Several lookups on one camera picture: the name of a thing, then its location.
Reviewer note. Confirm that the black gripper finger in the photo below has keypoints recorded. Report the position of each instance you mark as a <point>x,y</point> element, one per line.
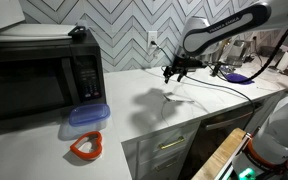
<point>166,77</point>
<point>180,76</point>

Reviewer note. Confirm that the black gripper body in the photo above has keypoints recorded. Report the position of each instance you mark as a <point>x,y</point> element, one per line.
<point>189,62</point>

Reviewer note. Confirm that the silver utensil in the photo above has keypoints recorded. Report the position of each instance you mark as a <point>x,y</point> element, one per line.
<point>180,100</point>

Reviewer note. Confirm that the glass coffee carafe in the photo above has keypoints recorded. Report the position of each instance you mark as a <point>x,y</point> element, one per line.
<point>220,69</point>

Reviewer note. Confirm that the steel utensil holder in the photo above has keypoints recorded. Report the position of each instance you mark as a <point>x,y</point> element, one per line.
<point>239,53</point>

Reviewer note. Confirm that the white drawer cabinet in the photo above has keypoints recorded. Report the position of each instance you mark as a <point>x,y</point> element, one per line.
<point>164,156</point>

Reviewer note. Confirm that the clear container with blue lid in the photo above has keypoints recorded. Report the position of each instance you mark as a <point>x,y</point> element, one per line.
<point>89,115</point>

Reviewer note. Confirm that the white paper towel roll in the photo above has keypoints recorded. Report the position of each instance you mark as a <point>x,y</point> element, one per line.
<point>286,60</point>

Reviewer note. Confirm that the red heart cookie cutter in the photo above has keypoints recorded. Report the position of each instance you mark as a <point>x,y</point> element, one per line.
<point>80,153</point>

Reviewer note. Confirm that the black microwave oven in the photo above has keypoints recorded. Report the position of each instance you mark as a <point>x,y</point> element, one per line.
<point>34,83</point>

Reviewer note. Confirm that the white flat board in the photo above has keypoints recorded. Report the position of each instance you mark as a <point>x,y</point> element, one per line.
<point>34,30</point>

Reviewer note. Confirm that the white wall outlet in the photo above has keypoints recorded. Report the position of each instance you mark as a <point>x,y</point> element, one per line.
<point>151,36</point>
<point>256,36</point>

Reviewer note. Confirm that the small black bracket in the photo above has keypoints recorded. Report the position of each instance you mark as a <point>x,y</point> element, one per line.
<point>78,31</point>

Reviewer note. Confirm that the white wall cabinet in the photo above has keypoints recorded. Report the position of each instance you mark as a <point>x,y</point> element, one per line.
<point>2,15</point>

